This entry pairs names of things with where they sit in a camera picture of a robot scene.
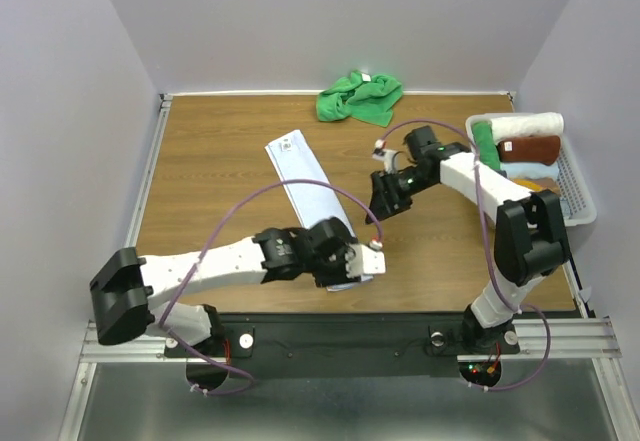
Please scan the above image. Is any rolled orange patterned towel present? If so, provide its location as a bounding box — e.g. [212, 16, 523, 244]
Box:
[512, 178, 561, 196]

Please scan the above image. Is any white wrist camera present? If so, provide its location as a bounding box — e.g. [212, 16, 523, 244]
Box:
[345, 240, 386, 278]
[372, 139, 399, 174]

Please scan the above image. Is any rolled white towel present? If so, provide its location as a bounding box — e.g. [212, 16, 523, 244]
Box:
[489, 112, 564, 142]

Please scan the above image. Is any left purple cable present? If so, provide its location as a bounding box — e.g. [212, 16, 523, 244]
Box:
[159, 178, 385, 396]

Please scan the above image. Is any rolled dark blue towel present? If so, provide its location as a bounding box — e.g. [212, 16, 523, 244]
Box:
[560, 198, 572, 219]

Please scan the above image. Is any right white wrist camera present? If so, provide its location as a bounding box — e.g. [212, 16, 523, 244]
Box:
[372, 139, 399, 174]

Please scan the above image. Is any light blue towel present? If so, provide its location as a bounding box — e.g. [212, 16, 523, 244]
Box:
[500, 162, 559, 181]
[265, 130, 374, 291]

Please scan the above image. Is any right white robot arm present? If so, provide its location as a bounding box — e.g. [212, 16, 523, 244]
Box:
[365, 126, 570, 351]

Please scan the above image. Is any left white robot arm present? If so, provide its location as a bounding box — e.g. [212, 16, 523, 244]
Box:
[89, 217, 363, 355]

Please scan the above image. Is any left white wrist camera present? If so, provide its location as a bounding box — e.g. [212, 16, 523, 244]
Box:
[345, 240, 386, 278]

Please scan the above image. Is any rolled light blue towel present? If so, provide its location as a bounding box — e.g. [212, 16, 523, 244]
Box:
[500, 162, 559, 181]

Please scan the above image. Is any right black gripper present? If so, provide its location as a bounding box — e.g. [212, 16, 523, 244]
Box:
[364, 165, 436, 224]

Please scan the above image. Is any white plastic basket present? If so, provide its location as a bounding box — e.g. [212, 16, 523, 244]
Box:
[465, 113, 597, 227]

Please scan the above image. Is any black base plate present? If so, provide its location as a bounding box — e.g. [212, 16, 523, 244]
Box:
[195, 312, 519, 381]

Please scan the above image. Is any rolled brown towel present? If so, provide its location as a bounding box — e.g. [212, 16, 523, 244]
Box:
[497, 135, 561, 165]

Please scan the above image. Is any rolled green towel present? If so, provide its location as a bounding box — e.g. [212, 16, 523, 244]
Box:
[472, 121, 501, 171]

